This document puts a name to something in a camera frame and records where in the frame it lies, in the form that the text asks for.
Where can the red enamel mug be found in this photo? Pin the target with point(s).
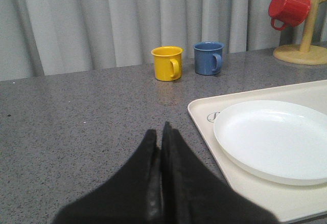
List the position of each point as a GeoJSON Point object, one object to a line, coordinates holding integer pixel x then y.
{"type": "Point", "coordinates": [288, 13]}

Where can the yellow enamel mug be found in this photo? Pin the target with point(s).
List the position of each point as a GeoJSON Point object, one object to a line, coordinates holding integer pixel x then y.
{"type": "Point", "coordinates": [167, 63]}

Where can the cream rabbit serving tray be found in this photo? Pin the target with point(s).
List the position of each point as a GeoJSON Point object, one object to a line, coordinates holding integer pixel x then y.
{"type": "Point", "coordinates": [289, 203]}

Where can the grey pleated curtain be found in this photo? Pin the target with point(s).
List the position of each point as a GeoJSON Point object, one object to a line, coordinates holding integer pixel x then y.
{"type": "Point", "coordinates": [47, 37]}

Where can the wooden mug tree stand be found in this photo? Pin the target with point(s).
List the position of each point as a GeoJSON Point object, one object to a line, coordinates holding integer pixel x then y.
{"type": "Point", "coordinates": [305, 52]}

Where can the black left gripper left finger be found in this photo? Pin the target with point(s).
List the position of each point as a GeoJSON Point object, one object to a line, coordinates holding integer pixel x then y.
{"type": "Point", "coordinates": [132, 195]}

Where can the white round plate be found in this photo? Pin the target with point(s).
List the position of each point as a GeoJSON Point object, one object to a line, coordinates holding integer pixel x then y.
{"type": "Point", "coordinates": [278, 141]}

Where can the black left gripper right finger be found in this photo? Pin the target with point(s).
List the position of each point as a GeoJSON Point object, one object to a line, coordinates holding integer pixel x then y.
{"type": "Point", "coordinates": [192, 194]}

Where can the blue enamel mug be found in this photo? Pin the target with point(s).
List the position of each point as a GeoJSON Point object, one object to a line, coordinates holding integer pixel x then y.
{"type": "Point", "coordinates": [208, 57]}

